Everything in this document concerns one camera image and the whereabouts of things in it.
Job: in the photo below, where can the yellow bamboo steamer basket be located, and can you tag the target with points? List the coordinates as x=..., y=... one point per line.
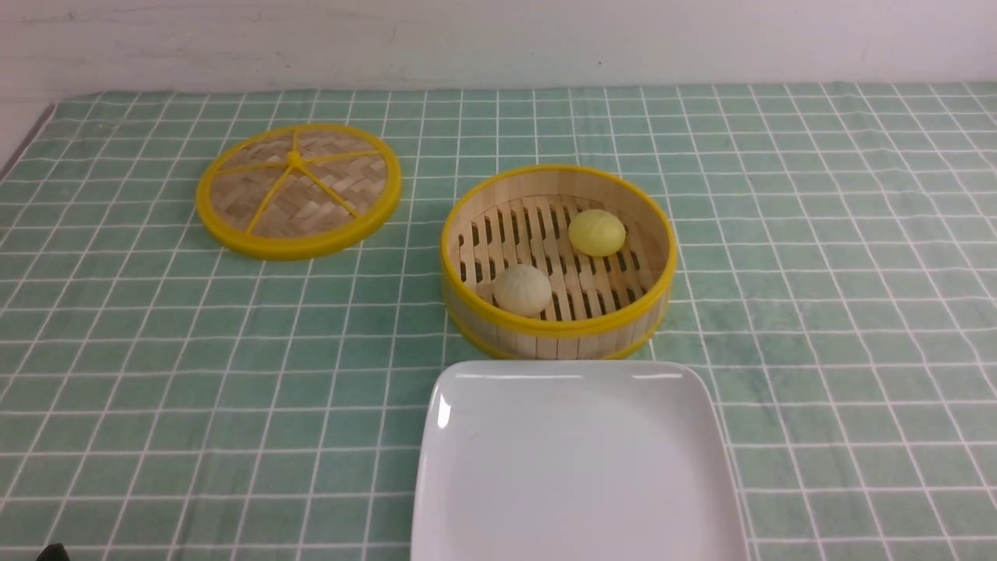
x=600, y=308

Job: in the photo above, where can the yellow steamed bun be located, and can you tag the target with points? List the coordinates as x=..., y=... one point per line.
x=597, y=233

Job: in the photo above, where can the green checkered tablecloth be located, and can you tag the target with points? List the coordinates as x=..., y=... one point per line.
x=164, y=399

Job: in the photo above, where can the white square plate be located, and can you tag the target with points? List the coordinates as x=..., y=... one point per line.
x=574, y=460

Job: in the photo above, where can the yellow bamboo steamer lid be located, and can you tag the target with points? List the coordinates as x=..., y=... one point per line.
x=299, y=192

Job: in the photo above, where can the white steamed bun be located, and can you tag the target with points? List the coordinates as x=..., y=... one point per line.
x=522, y=290

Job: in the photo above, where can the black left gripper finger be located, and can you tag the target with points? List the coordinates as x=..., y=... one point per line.
x=53, y=552

